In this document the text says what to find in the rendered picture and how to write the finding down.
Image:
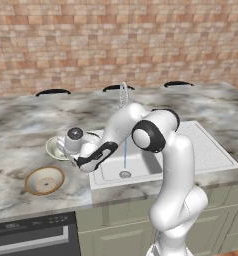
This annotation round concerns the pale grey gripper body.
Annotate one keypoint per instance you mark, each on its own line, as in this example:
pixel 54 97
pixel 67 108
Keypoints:
pixel 62 145

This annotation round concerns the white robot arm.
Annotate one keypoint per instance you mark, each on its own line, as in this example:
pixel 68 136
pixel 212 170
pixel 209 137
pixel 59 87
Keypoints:
pixel 177 160

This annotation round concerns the pale green glossy bowl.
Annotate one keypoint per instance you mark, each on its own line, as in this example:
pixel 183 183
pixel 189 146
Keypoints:
pixel 51 148

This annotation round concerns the tan and cream bowl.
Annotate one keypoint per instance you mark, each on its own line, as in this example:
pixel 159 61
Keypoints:
pixel 44 181

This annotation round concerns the white sink with drainboard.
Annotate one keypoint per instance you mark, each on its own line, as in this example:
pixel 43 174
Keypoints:
pixel 207 150

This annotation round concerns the black stool back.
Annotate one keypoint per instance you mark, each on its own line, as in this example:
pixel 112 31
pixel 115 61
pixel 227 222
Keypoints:
pixel 115 88
pixel 53 91
pixel 178 83

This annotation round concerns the thin blue water stream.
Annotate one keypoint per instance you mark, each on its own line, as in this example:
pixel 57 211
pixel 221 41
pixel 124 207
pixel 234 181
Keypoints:
pixel 125 155

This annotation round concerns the silver curved tap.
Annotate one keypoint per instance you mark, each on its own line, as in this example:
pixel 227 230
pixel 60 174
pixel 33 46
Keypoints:
pixel 124 95

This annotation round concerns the pale green false drawer front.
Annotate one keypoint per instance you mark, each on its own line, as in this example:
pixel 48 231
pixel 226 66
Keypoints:
pixel 114 213

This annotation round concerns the black and silver dishwasher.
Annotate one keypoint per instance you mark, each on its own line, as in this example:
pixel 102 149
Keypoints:
pixel 31 235

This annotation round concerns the pale green cupboard door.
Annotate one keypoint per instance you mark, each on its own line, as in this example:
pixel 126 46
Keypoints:
pixel 214 233
pixel 117 241

